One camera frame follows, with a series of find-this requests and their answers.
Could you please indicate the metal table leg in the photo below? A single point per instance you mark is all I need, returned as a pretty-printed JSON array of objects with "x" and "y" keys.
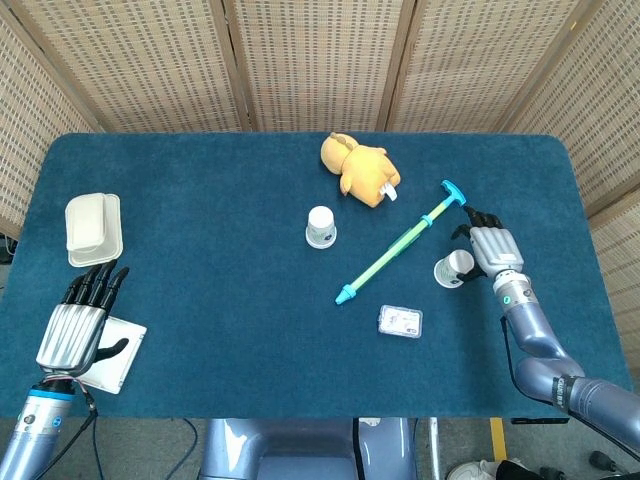
[{"x": 434, "y": 445}]

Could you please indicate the blue felt table cover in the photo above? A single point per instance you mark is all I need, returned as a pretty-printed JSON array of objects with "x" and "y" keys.
[{"x": 225, "y": 325}]

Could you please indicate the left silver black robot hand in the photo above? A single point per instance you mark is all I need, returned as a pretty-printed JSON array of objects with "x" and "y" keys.
[{"x": 72, "y": 335}]

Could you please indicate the white shoe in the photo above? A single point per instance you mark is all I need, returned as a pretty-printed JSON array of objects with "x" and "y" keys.
[{"x": 470, "y": 472}]

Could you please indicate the yellow plush toy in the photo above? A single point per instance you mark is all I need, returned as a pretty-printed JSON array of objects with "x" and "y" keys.
[{"x": 365, "y": 170}]

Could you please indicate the white paper cup leaf print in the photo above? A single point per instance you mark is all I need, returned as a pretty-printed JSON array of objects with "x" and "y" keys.
[
  {"x": 320, "y": 245},
  {"x": 320, "y": 220},
  {"x": 450, "y": 270}
]

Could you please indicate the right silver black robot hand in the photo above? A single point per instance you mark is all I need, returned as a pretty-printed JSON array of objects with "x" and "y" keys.
[{"x": 497, "y": 247}]

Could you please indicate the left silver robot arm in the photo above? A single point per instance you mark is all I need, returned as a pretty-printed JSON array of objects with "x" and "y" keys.
[{"x": 35, "y": 430}]

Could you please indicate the woven bamboo folding screen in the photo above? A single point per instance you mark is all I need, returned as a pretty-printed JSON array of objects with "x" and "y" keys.
[{"x": 320, "y": 65}]

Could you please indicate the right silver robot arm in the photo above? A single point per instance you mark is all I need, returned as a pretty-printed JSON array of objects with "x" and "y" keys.
[{"x": 540, "y": 340}]

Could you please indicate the beige plastic tray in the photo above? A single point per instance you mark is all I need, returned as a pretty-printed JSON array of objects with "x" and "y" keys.
[{"x": 92, "y": 225}]

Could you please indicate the green blue toy water pump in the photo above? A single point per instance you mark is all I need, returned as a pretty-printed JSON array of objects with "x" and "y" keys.
[{"x": 390, "y": 252}]

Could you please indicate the clear plastic card box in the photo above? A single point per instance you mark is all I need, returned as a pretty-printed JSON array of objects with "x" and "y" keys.
[{"x": 400, "y": 321}]

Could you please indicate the silver blue robot torso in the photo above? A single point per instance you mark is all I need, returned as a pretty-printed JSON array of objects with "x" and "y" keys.
[{"x": 235, "y": 450}]

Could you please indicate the white square flat lid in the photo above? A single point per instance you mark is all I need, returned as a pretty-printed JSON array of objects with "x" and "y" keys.
[{"x": 126, "y": 331}]

